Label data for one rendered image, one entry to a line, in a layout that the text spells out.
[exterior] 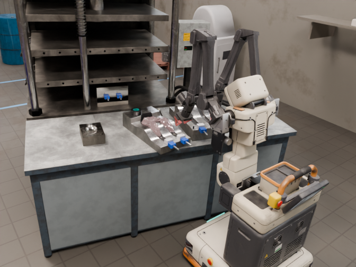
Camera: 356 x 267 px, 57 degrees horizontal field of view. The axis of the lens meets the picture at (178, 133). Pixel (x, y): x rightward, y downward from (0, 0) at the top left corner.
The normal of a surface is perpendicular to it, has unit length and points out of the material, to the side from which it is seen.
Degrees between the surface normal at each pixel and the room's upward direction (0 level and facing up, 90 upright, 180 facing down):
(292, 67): 90
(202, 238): 0
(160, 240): 0
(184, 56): 90
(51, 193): 90
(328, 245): 0
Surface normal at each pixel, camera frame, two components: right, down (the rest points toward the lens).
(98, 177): 0.36, 0.46
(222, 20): 0.64, 0.07
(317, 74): -0.80, 0.24
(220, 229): 0.06, -0.88
